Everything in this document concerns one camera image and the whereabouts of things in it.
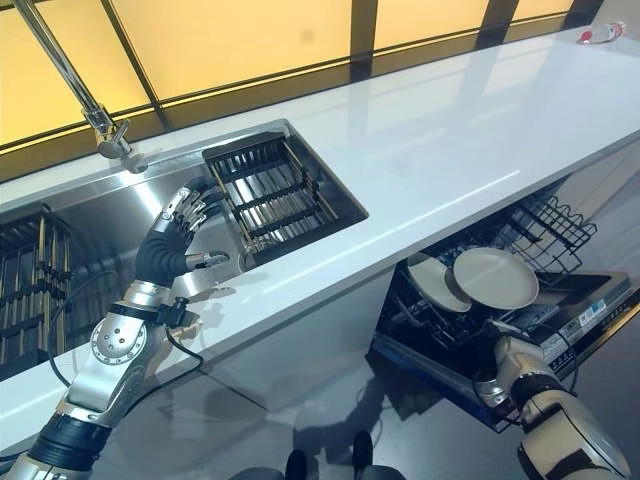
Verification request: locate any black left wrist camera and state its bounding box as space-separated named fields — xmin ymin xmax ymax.
xmin=158 ymin=297 xmax=194 ymax=329

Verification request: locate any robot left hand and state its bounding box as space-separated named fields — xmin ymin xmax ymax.
xmin=135 ymin=185 xmax=232 ymax=289

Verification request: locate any dishwasher with rack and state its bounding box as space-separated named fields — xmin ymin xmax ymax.
xmin=371 ymin=271 xmax=634 ymax=434

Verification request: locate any white cabinet front panel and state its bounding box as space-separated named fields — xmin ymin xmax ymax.
xmin=218 ymin=258 xmax=402 ymax=417

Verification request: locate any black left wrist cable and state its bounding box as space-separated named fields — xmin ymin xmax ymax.
xmin=47 ymin=269 xmax=204 ymax=390

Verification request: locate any robot leg black foot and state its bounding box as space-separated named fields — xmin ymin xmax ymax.
xmin=352 ymin=430 xmax=401 ymax=480
xmin=234 ymin=448 xmax=310 ymax=480

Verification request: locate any black dish rack with rods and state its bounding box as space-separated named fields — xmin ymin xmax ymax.
xmin=201 ymin=134 xmax=340 ymax=257
xmin=0 ymin=202 xmax=72 ymax=370

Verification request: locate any robot right leg black foot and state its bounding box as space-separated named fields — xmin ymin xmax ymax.
xmin=352 ymin=430 xmax=401 ymax=480

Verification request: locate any robot left leg black foot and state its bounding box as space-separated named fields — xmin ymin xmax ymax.
xmin=234 ymin=448 xmax=310 ymax=480

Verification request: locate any stainless steel sink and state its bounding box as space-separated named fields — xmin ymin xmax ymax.
xmin=0 ymin=118 xmax=371 ymax=382

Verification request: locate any white round plate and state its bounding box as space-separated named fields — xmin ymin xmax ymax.
xmin=406 ymin=252 xmax=474 ymax=314
xmin=451 ymin=247 xmax=541 ymax=308

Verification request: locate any clear bottle red label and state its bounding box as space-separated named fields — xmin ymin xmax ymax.
xmin=573 ymin=21 xmax=627 ymax=47

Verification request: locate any chrome kitchen faucet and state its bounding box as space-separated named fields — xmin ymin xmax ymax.
xmin=11 ymin=0 xmax=150 ymax=174

